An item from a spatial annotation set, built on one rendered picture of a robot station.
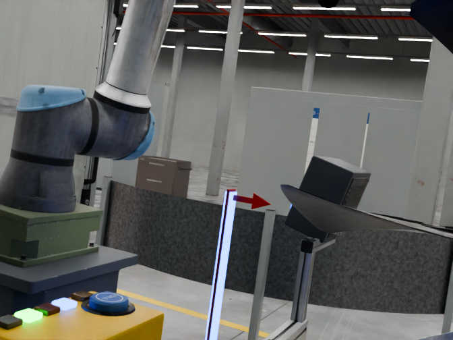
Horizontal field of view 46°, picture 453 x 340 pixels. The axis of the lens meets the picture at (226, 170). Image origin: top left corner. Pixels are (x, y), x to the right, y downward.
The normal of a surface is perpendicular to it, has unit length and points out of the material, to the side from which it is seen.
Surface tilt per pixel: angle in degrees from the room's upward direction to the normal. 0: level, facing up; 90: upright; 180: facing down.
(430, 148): 90
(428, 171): 90
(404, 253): 90
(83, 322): 0
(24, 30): 90
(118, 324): 0
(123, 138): 107
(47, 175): 75
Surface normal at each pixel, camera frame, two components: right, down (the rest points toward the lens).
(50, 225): 0.91, 0.15
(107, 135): 0.59, 0.32
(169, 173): -0.38, 0.00
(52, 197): 0.69, -0.11
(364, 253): 0.12, 0.07
